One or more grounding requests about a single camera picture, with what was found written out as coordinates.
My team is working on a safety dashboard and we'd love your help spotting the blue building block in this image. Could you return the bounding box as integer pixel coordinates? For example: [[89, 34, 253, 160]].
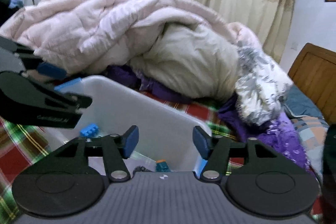
[[80, 123, 100, 138]]

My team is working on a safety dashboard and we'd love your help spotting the small dark toy car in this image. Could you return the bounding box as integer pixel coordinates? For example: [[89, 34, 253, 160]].
[[133, 166, 147, 173]]

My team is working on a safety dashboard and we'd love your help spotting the plaid bed sheet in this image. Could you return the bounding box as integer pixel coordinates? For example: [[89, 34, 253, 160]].
[[1, 92, 313, 223]]

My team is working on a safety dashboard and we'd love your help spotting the teal toy train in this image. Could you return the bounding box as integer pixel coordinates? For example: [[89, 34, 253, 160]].
[[155, 160, 171, 172]]

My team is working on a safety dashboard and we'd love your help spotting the white plastic storage bin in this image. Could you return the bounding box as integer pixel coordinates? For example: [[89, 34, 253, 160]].
[[43, 76, 211, 173]]

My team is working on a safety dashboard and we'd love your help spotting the purple garment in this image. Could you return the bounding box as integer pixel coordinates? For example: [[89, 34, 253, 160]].
[[102, 65, 311, 172]]

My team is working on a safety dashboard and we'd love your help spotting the grey floral white garment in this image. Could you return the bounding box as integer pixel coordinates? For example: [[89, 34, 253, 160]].
[[235, 46, 293, 126]]

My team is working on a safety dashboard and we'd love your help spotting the pink quilted comforter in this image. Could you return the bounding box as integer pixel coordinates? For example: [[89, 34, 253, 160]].
[[1, 0, 262, 99]]

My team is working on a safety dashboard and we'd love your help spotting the patchwork pillow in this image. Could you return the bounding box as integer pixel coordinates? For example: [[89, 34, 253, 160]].
[[284, 85, 329, 178]]

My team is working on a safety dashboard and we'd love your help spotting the wooden headboard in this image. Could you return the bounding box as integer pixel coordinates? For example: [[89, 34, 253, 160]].
[[288, 43, 336, 124]]

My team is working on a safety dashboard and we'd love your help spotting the black garment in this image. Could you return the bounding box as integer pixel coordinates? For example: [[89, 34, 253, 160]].
[[322, 124, 335, 223]]

